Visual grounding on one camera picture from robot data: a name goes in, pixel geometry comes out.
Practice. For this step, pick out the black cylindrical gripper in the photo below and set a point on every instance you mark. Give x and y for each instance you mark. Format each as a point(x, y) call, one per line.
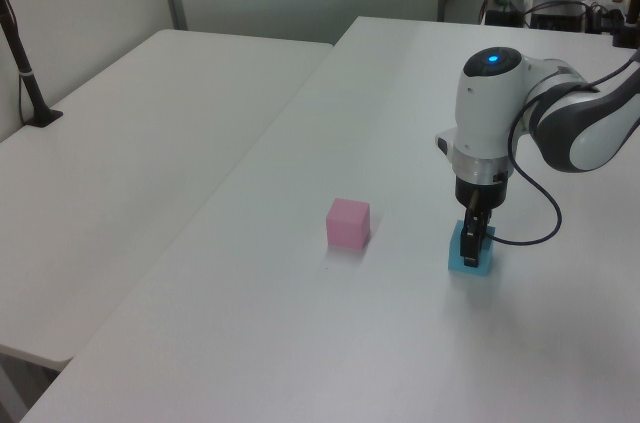
point(481, 183)

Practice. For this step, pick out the blue cube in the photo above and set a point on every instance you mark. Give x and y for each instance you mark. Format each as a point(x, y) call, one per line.
point(486, 263)

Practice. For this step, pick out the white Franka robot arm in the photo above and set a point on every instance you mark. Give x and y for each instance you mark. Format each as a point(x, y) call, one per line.
point(485, 108)

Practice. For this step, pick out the pink cube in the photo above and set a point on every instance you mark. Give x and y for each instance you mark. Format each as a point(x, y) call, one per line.
point(346, 228)

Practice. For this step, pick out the small black box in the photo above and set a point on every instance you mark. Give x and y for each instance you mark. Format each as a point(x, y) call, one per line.
point(502, 17)

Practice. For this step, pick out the black electronics box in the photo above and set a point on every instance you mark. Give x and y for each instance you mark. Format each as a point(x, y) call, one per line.
point(557, 17)

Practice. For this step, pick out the black clamp stand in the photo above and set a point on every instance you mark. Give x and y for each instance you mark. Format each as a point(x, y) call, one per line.
point(626, 33)

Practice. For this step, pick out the white side table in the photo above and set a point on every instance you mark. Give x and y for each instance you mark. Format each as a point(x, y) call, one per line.
point(125, 168)

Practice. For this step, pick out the black pole camera stand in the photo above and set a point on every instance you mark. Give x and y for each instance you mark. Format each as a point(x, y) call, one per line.
point(27, 83)

